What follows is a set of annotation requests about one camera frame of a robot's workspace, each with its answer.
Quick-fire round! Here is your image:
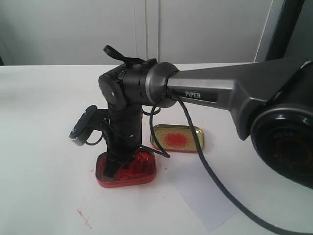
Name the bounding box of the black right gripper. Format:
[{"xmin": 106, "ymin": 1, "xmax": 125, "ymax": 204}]
[{"xmin": 102, "ymin": 103, "xmax": 170, "ymax": 182}]

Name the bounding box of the red plastic stamp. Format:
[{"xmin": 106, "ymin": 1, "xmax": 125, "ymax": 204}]
[{"xmin": 129, "ymin": 152, "xmax": 153, "ymax": 175}]

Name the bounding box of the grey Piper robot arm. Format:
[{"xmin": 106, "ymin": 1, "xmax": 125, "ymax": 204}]
[{"xmin": 98, "ymin": 58, "xmax": 313, "ymax": 188}]

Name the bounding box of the red ink tin base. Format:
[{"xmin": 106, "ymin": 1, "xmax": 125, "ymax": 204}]
[{"xmin": 95, "ymin": 151, "xmax": 157, "ymax": 188}]

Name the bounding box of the gold tin lid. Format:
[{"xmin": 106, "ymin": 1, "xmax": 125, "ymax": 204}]
[{"xmin": 153, "ymin": 124, "xmax": 197, "ymax": 153}]

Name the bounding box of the white paper sheet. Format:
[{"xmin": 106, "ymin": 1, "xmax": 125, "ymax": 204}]
[{"xmin": 164, "ymin": 152, "xmax": 239, "ymax": 233}]

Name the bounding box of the white cabinet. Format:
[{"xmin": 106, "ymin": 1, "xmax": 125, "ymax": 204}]
[{"xmin": 0, "ymin": 0, "xmax": 283, "ymax": 65}]

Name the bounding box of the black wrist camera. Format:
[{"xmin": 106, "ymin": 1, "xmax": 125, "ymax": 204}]
[{"xmin": 69, "ymin": 105, "xmax": 108, "ymax": 146}]

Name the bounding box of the dark vertical post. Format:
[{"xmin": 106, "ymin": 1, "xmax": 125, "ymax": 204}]
[{"xmin": 265, "ymin": 0, "xmax": 305, "ymax": 61}]

